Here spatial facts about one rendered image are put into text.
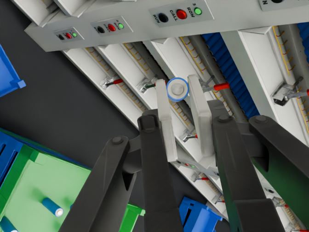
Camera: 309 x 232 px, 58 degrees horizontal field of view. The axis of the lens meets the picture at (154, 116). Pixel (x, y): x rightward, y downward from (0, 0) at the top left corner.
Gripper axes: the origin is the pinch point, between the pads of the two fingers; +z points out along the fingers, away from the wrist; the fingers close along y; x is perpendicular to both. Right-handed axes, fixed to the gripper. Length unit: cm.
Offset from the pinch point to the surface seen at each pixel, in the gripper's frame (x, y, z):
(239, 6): 3.0, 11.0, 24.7
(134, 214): -62, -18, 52
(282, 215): -90, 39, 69
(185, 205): -107, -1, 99
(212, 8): 3.0, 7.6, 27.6
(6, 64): -8, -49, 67
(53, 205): -28.8, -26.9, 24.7
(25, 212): -30, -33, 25
